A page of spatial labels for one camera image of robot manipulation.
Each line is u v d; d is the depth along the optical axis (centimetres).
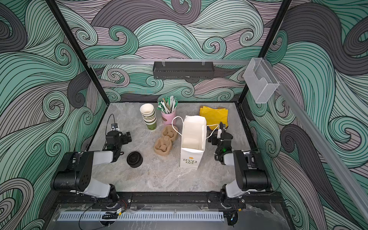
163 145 90
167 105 97
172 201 75
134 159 83
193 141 97
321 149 52
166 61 92
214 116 104
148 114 87
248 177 44
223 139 70
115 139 72
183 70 96
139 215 70
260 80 79
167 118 98
